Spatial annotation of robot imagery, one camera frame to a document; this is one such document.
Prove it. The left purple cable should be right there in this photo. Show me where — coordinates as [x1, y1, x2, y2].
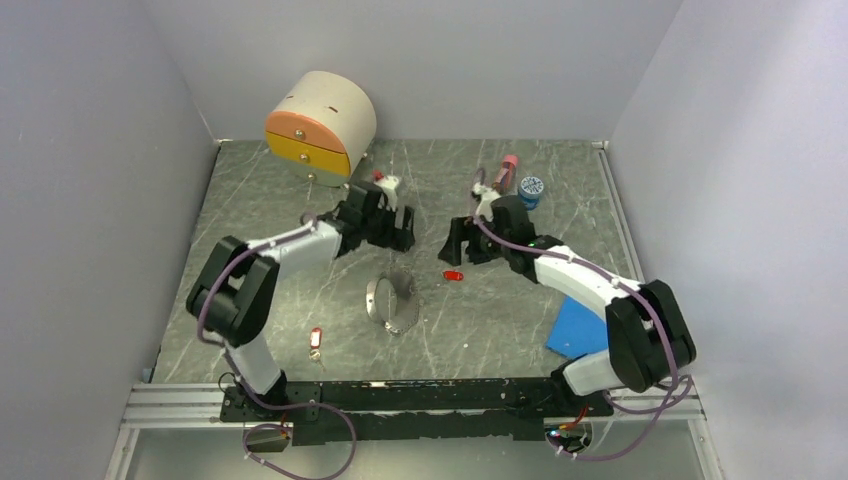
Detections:
[197, 211, 358, 480]

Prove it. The round beige drawer box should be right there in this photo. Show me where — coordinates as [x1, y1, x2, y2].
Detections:
[264, 71, 377, 187]

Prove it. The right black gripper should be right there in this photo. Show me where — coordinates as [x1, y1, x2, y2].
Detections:
[438, 214, 511, 267]

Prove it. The blue foam sheet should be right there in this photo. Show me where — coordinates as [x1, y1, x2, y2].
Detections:
[545, 297, 608, 358]

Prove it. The key with red tag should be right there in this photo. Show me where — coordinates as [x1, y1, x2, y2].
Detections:
[442, 270, 464, 281]

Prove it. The blue round tin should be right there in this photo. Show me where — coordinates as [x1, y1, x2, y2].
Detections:
[517, 176, 544, 211]

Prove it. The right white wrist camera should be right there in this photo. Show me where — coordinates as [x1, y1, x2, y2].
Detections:
[471, 183, 501, 221]

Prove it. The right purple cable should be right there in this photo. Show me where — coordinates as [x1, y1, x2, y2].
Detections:
[471, 166, 694, 463]

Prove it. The purple cable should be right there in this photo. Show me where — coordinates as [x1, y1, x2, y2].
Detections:
[471, 166, 694, 463]
[197, 211, 358, 480]

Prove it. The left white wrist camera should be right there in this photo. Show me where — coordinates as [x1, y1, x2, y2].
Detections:
[373, 170, 401, 212]

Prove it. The pink capped brown vial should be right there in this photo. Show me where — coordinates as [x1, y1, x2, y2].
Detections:
[492, 154, 518, 193]

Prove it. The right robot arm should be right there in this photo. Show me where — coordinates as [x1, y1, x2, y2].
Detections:
[438, 195, 697, 415]

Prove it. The aluminium frame rail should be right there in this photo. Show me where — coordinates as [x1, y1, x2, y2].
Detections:
[122, 377, 703, 428]

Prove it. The key with red label fob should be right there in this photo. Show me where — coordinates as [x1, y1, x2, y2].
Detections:
[309, 327, 323, 363]

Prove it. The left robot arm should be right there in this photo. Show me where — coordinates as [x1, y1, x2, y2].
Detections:
[186, 175, 415, 420]

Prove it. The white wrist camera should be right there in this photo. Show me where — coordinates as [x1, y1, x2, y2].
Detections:
[373, 170, 401, 212]
[471, 183, 501, 221]

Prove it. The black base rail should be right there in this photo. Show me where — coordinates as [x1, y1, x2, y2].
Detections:
[220, 377, 613, 446]

